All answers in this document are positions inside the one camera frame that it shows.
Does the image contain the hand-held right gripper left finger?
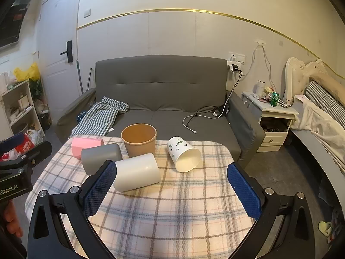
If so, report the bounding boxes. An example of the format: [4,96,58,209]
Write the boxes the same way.
[28,160,119,259]

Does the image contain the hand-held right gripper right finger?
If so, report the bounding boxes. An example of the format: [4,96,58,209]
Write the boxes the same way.
[226,163,322,259]

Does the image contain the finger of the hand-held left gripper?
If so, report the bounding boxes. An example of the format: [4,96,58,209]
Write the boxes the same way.
[0,133,25,154]
[17,141,53,172]

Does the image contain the white plastic cup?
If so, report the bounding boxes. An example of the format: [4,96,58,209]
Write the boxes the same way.
[113,153,161,193]

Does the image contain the grey plastic cup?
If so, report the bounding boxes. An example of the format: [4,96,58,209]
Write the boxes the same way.
[81,143,123,175]

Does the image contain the pink plastic cup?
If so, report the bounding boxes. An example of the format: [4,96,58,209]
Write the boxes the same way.
[71,137,105,160]

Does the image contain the brown paper cup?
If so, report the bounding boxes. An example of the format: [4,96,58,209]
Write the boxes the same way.
[121,124,157,158]

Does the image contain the white paper cup green print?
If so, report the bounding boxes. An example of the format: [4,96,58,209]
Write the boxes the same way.
[167,136,201,173]

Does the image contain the person's left hand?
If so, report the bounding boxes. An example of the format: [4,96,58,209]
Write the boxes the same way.
[2,200,24,238]

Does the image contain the red and white plastic bag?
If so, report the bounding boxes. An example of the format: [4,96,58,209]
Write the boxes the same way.
[12,129,44,157]

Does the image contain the white shelf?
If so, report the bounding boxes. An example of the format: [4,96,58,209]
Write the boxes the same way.
[0,79,45,141]

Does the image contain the green checked cloth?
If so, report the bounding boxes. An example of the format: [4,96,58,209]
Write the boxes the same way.
[69,96,130,139]

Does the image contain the yellow plastic bag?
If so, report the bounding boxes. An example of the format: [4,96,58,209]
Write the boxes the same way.
[13,62,41,82]

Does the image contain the plaid tablecloth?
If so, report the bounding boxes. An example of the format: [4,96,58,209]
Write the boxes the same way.
[25,136,255,259]

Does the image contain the white nightstand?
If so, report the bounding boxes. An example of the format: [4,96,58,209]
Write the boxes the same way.
[242,90,300,153]

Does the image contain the yellow slipper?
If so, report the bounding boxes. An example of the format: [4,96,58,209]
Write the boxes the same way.
[318,221,332,237]

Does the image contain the white blanket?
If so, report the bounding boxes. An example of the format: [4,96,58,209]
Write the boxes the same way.
[291,94,345,176]

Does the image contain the black door lock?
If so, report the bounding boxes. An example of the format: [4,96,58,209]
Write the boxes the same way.
[60,40,73,63]

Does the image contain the checked pillow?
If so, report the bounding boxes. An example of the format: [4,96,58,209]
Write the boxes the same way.
[304,81,345,126]

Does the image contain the grey sofa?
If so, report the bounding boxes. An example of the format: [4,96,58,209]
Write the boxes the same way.
[56,55,266,169]

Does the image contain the white door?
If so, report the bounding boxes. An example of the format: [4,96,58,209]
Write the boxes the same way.
[36,0,83,122]

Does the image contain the white bed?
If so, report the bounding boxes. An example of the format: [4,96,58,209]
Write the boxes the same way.
[285,57,345,213]

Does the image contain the beige pillow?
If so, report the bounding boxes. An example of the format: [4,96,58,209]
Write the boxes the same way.
[310,73,345,106]

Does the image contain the mop handle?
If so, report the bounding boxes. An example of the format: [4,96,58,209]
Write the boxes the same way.
[75,59,84,95]

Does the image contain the white charging cable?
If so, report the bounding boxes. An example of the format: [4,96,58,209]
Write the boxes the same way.
[183,92,235,134]

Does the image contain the black cable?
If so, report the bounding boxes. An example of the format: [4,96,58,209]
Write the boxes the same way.
[194,69,243,119]

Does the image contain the black wall screen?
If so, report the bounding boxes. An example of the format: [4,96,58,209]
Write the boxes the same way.
[0,0,30,49]

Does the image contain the white wall cable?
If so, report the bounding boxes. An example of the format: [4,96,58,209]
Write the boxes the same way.
[244,40,276,108]

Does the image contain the white wall switch panel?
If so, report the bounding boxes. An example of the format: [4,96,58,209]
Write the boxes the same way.
[228,52,246,65]

